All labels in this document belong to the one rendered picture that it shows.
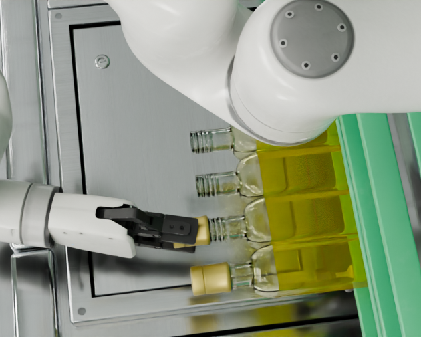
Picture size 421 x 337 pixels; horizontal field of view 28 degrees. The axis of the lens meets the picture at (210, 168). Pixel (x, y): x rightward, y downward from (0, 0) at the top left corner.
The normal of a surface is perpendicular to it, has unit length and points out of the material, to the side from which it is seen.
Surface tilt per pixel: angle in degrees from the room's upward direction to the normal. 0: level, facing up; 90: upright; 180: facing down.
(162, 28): 61
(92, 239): 75
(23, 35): 90
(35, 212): 87
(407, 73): 93
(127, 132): 90
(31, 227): 80
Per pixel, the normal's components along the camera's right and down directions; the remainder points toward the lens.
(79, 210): -0.04, -0.44
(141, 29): -0.59, 0.74
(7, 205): 0.02, -0.18
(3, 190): 0.10, -0.67
